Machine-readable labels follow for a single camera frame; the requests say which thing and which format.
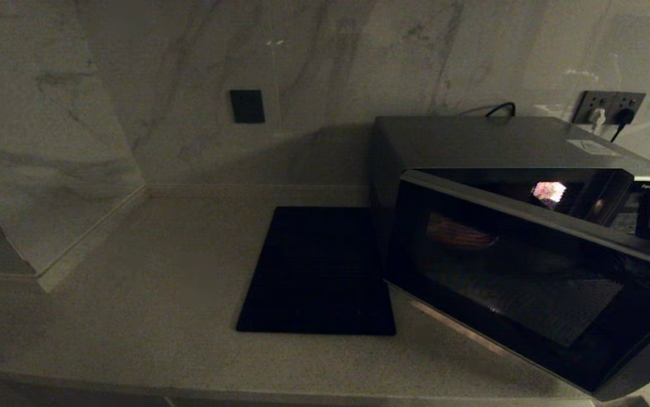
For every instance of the white power plug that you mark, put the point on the white power plug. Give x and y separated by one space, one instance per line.
598 117

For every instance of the black glass induction cooktop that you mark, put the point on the black glass induction cooktop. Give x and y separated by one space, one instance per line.
313 271

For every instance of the black power plug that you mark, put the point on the black power plug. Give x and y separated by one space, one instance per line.
624 115

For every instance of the microwave door with dark glass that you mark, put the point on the microwave door with dark glass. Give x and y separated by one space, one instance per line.
528 282

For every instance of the black blank wall panel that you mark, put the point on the black blank wall panel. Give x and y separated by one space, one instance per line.
247 106

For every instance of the grey double wall outlet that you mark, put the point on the grey double wall outlet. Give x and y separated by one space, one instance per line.
607 102

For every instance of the purple plate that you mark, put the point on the purple plate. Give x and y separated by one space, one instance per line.
460 232

